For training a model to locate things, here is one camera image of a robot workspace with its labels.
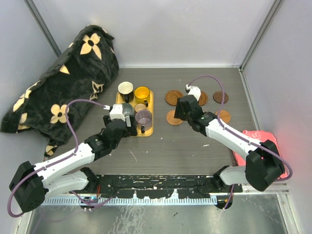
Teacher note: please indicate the grey speckled round mug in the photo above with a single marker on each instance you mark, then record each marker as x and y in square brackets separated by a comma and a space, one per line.
[127, 109]

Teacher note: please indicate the yellow mug black handle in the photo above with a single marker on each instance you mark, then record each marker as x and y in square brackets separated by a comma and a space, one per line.
[142, 95]

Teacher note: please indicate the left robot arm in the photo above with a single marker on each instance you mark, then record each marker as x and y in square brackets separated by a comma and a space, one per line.
[33, 184]

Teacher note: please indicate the light wooden coaster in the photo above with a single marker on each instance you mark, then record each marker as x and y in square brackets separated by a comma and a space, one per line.
[225, 116]

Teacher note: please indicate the black floral plush blanket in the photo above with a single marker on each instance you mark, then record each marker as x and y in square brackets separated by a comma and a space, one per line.
[65, 92]

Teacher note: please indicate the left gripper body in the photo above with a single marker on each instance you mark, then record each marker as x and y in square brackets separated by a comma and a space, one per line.
[129, 131]

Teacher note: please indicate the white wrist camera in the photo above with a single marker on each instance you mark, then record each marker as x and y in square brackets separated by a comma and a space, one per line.
[193, 90]
[115, 111]

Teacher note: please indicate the brown wooden saucer coaster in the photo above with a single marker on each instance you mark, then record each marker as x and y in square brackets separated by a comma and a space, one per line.
[172, 96]
[203, 99]

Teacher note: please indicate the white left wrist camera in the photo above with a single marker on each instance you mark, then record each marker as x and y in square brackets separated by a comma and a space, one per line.
[115, 111]

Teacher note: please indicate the black mug cream interior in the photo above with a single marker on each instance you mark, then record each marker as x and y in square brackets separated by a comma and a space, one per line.
[126, 91]

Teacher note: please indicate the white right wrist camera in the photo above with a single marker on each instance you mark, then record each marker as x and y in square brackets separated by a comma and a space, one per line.
[193, 90]

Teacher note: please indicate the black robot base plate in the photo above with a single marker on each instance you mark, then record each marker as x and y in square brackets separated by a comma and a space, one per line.
[155, 186]

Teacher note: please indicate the dark wooden coaster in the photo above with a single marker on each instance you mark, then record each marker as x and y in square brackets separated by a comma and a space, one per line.
[219, 95]

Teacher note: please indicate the white slotted cable duct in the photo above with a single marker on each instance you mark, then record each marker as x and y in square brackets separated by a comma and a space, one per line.
[174, 200]

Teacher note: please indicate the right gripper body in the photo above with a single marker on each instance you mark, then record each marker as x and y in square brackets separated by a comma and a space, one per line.
[180, 114]

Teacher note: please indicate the purple mug black handle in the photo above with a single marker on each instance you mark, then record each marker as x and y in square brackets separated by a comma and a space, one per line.
[144, 120]

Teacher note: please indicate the yellow serving tray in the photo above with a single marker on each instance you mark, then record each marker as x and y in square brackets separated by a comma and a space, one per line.
[151, 109]

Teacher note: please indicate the woven rattan coaster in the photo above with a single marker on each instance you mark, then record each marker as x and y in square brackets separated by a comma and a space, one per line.
[171, 120]

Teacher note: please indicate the small red cup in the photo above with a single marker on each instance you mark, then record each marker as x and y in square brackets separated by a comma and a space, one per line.
[139, 107]

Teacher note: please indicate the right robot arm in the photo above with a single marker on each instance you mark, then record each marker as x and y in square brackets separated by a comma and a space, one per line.
[263, 165]

